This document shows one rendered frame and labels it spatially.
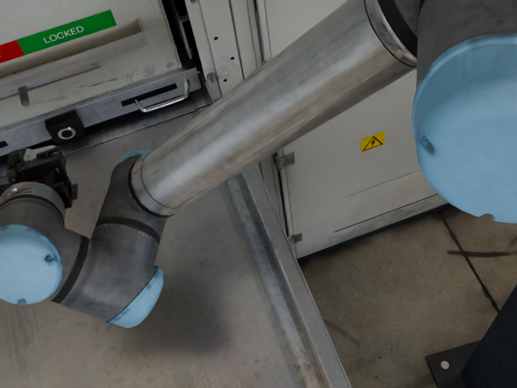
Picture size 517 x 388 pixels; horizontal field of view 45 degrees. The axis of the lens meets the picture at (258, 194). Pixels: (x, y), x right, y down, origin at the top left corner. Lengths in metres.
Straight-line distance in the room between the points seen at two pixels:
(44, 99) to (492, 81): 0.95
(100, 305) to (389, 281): 1.28
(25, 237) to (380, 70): 0.44
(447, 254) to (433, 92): 1.63
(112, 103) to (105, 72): 0.07
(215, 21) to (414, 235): 1.15
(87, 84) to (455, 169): 0.89
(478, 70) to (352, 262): 1.62
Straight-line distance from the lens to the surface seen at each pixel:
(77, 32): 1.11
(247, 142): 0.66
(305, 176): 1.53
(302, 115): 0.62
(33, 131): 1.25
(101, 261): 0.80
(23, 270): 0.77
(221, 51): 1.15
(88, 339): 1.06
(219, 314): 1.02
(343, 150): 1.51
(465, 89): 0.38
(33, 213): 0.81
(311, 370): 0.97
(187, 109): 1.25
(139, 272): 0.82
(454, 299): 1.96
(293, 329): 0.99
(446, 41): 0.41
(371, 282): 1.95
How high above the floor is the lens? 1.79
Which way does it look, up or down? 58 degrees down
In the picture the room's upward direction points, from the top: 11 degrees counter-clockwise
